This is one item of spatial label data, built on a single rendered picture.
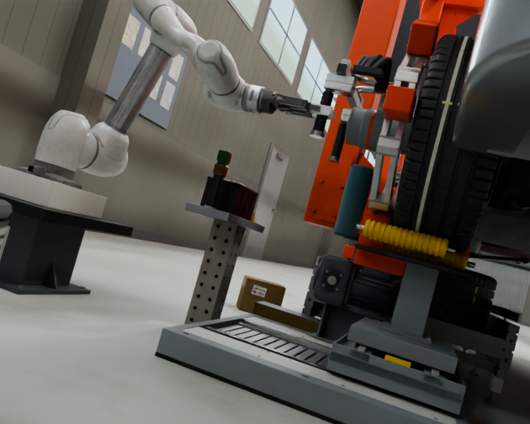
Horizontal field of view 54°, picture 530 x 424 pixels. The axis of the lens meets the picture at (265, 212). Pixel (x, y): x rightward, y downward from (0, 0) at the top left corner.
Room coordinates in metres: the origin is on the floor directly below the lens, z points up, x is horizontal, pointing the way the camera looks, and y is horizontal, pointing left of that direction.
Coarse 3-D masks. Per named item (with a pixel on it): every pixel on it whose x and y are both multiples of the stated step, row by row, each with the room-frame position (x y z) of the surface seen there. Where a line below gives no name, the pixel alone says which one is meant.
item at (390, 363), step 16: (336, 352) 1.46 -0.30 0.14; (352, 352) 1.45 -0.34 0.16; (368, 352) 1.46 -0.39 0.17; (384, 352) 1.69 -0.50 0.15; (336, 368) 1.46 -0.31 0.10; (352, 368) 1.44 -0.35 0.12; (368, 368) 1.43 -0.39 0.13; (384, 368) 1.42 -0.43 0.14; (400, 368) 1.40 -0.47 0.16; (416, 368) 1.55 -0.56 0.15; (432, 368) 1.41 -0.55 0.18; (384, 384) 1.41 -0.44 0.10; (400, 384) 1.40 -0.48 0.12; (416, 384) 1.39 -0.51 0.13; (432, 384) 1.38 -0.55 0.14; (448, 384) 1.36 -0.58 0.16; (464, 384) 1.37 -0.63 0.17; (416, 400) 1.42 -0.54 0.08; (432, 400) 1.37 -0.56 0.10; (448, 400) 1.36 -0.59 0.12
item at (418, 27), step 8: (416, 24) 1.48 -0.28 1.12; (424, 24) 1.47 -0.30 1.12; (432, 24) 1.47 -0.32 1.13; (416, 32) 1.49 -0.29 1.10; (424, 32) 1.48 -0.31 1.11; (432, 32) 1.47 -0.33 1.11; (416, 40) 1.50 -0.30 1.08; (424, 40) 1.49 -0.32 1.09; (432, 40) 1.48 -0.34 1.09; (408, 48) 1.52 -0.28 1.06; (416, 48) 1.51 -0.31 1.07; (424, 48) 1.50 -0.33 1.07; (432, 48) 1.50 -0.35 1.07
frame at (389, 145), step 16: (400, 64) 1.48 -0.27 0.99; (416, 64) 1.47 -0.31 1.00; (400, 80) 1.44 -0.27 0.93; (416, 80) 1.43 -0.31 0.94; (384, 128) 1.45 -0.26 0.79; (400, 128) 1.43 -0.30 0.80; (384, 144) 1.44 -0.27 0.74; (400, 144) 1.43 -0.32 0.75; (384, 192) 1.54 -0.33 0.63; (384, 208) 1.58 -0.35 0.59
